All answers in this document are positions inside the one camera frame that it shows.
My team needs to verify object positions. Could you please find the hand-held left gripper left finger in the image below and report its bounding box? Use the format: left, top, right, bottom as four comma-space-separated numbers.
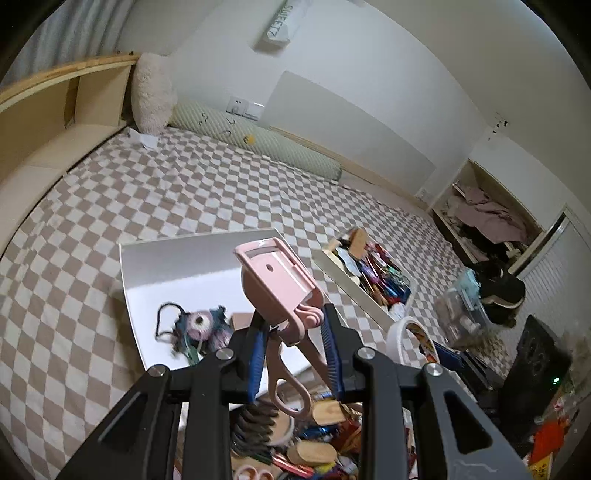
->
55, 316, 271, 480

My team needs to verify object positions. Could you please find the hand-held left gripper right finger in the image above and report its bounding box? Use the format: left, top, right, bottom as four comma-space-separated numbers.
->
323, 302, 532, 480

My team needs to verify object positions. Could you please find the crochet owl keychain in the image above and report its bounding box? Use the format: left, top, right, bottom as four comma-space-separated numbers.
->
154, 301, 234, 365

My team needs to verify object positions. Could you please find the pink eyelash curler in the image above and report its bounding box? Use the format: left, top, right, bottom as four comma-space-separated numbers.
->
233, 237, 324, 419

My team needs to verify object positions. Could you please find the white cardboard box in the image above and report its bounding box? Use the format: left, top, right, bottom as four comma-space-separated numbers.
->
119, 227, 356, 377

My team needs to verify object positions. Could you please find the pile of scattered small goods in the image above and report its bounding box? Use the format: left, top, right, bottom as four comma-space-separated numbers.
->
228, 388, 416, 480

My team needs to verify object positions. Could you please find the white tape roll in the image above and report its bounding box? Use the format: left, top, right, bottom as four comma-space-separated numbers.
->
387, 316, 439, 365

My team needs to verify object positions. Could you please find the shallow white tray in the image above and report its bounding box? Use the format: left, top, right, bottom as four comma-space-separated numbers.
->
311, 227, 419, 328

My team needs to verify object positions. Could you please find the heap of colourful trinkets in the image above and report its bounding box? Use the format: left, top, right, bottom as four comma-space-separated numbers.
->
332, 230, 411, 308

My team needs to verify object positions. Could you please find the tan cardboard tag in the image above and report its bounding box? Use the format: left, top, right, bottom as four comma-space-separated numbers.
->
348, 229, 369, 259

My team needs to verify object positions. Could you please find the clear plastic storage box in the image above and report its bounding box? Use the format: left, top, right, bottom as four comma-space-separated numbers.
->
436, 270, 490, 342

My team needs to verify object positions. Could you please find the black bag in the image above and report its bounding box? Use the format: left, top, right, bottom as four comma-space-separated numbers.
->
471, 261, 527, 324

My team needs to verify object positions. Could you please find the checkered blanket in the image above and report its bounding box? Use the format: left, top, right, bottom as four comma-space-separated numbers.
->
0, 124, 467, 480

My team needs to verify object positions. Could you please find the black speaker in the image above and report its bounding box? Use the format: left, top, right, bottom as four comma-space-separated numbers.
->
501, 315, 573, 444

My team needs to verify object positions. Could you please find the pile of clothes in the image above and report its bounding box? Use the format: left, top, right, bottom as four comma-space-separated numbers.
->
441, 182, 532, 259

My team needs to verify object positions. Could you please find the green bolster pillow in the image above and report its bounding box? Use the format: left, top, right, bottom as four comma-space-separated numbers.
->
167, 102, 343, 182

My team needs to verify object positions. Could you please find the white headboard panel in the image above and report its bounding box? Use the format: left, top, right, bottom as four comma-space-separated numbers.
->
268, 70, 437, 195

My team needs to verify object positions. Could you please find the red paper packet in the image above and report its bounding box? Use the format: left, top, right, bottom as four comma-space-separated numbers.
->
526, 401, 578, 480

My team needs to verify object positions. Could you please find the white wardrobe sliding door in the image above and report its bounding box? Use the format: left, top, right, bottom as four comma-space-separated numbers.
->
512, 205, 591, 333

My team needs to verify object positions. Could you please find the white tissue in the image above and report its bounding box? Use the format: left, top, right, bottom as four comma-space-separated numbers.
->
127, 130, 160, 148

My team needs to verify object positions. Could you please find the wooden open wardrobe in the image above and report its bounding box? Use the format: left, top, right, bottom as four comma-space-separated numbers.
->
429, 159, 568, 273

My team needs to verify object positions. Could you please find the fluffy white pillow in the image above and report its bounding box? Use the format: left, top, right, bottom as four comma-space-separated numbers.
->
131, 52, 178, 136

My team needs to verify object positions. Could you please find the wooden bedside shelf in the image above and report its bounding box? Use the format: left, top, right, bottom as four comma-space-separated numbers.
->
0, 54, 140, 250

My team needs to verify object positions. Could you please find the grey curtain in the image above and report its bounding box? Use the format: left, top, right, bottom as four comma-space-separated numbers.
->
9, 0, 134, 84

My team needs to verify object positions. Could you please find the wooden bed rail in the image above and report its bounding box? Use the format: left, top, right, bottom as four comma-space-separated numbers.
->
339, 159, 428, 210

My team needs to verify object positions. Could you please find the white wall switch panel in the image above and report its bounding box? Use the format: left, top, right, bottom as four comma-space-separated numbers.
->
226, 95, 266, 121

